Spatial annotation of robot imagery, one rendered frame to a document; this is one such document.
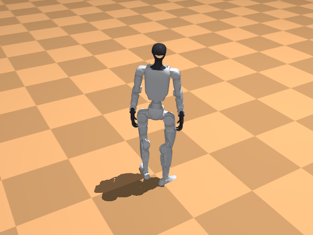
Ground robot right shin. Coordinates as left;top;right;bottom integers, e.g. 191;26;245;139
160;147;172;180

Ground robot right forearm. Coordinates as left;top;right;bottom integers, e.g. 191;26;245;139
175;89;184;114

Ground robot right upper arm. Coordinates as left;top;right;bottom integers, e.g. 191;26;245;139
170;68;181;97

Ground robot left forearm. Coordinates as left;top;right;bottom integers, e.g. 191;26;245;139
130;86;139;112

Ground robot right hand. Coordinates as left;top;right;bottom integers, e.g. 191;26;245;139
176;111;184;131

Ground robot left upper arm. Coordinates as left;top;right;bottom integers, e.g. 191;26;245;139
134;65;147;94

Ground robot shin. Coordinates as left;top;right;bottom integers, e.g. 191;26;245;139
140;141;149;173
160;147;172;180

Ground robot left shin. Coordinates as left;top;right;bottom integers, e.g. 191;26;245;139
140;141;149;173

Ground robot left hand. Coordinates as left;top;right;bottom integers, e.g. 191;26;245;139
130;108;138;128

